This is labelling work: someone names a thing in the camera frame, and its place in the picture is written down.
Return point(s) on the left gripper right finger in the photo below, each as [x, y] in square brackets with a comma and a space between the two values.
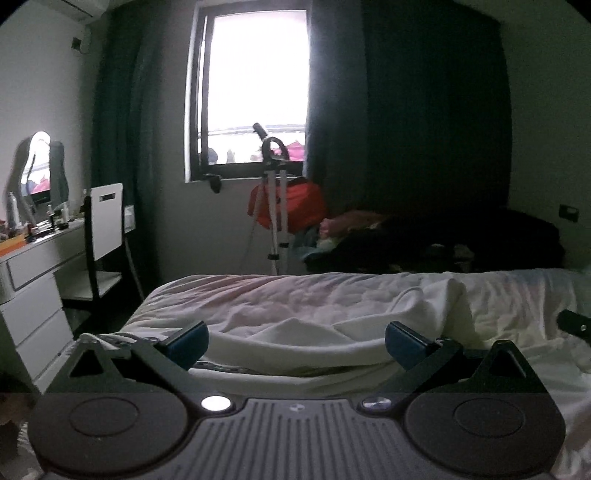
[445, 365]

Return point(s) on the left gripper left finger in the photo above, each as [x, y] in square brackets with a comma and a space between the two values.
[124, 363]

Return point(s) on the pile of dark clothes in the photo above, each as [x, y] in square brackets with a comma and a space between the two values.
[512, 241]

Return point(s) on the white black chair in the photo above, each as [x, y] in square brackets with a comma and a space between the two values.
[105, 271]

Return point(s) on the white dresser with drawers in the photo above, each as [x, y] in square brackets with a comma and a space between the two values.
[35, 333]

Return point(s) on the red bag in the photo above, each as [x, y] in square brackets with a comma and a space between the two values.
[306, 206]

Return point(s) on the white spray bottle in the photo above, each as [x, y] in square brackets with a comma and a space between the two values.
[13, 217]

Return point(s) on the dark green left curtain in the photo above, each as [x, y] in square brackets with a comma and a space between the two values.
[123, 123]

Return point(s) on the dark green curtain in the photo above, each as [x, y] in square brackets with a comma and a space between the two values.
[409, 111]
[123, 123]

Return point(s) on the wavy vanity mirror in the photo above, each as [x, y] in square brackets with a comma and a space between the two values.
[43, 180]

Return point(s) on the dark green right curtain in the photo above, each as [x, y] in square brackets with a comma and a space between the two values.
[409, 111]

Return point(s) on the white air conditioner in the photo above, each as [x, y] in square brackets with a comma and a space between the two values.
[79, 10]

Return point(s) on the black wall outlet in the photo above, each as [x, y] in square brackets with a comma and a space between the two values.
[569, 213]

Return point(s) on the silver camera tripod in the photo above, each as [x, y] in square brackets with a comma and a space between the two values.
[273, 184]

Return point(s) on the window with dark frame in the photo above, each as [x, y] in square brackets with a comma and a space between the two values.
[247, 65]

